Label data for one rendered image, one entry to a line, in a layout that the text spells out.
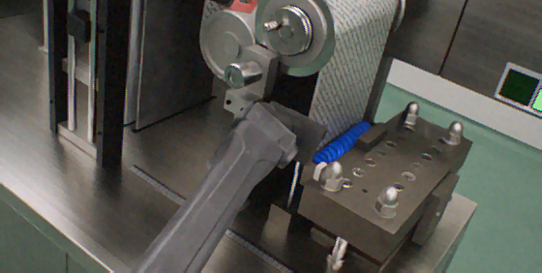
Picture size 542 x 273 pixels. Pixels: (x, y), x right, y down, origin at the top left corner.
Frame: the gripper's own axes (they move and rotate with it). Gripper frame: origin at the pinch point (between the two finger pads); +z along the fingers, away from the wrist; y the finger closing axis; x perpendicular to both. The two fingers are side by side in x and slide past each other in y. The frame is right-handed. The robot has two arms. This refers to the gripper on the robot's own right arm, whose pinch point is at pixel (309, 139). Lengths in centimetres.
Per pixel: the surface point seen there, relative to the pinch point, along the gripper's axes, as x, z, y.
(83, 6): 3.2, -15.6, -43.2
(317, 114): 4.4, -2.1, 0.3
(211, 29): 9.4, -7.4, -22.3
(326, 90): 8.5, -3.5, 0.3
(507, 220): -1, 212, 32
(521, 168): 28, 262, 25
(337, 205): -6.9, -2.8, 10.2
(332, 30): 16.4, -12.3, 0.4
